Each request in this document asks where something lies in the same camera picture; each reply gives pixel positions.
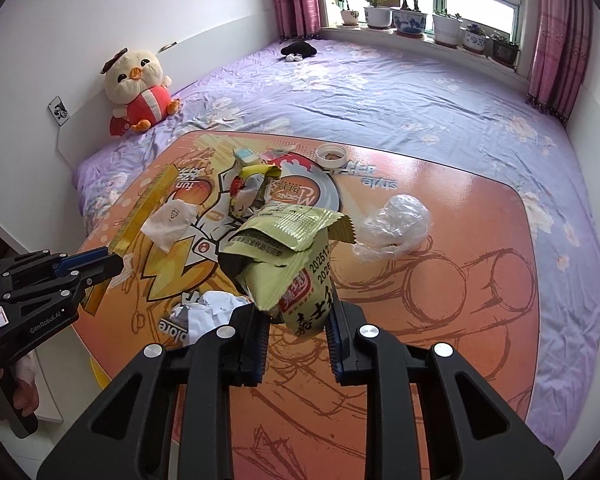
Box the yellow green torn wrappers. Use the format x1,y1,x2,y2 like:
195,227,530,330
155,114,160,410
229,176,267,218

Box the small blue patterned plant pot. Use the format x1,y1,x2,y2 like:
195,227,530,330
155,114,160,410
462,22,488,55

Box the plant in blue white pot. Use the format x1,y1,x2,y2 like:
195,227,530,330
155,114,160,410
392,0,428,37

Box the white round cap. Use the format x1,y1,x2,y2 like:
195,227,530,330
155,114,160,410
314,143,348,165

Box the low plant in white pot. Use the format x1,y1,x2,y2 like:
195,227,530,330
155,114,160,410
432,9,463,48

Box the wall socket plate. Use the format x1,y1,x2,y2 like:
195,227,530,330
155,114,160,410
47,96,70,126

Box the orange cartoon table mat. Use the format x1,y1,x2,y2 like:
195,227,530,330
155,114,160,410
77,130,541,480

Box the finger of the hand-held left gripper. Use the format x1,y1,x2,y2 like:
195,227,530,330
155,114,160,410
0,247,113,283
2,255,129,311

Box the chick plush toy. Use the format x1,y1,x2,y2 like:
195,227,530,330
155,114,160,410
102,47,182,137

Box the plant in dark pot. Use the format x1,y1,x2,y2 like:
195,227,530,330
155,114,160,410
490,32,521,67

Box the yellow crumpled wrapper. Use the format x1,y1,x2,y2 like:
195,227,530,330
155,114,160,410
237,162,283,181

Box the leafy plant in white pot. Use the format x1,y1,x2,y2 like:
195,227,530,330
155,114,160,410
362,0,393,30

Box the small tree in white pot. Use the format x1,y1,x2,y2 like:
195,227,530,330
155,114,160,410
332,0,361,27

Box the white headboard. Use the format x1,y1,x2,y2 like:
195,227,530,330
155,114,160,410
55,10,283,173

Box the person's left hand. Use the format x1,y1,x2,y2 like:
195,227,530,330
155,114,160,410
11,354,42,413

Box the black plush toy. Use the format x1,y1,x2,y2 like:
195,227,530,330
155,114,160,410
280,40,318,63

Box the white paper wrapper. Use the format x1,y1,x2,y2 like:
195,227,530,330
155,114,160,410
141,200,197,253

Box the clear plastic bag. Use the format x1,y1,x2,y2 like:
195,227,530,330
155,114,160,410
352,193,433,262

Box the bed with purple floral cover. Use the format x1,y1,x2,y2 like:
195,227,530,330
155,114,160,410
75,35,600,456

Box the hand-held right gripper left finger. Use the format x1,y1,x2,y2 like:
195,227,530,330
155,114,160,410
37,306,270,480

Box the crumpled white paper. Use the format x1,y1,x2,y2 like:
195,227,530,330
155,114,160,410
167,290,251,346

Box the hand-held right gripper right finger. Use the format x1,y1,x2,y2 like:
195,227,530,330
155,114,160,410
328,301,564,480

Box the green snack wrapper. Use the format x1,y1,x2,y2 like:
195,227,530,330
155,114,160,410
217,206,356,337

